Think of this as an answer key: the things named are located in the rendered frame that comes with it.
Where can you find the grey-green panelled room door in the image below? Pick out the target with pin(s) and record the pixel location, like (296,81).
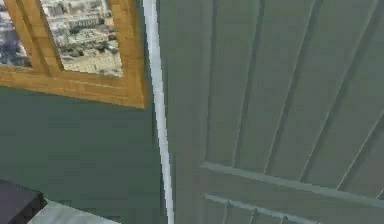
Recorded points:
(273,110)

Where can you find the wooden framed window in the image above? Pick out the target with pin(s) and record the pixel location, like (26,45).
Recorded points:
(130,50)

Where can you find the black box furniture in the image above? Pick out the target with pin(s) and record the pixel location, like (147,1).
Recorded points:
(16,203)

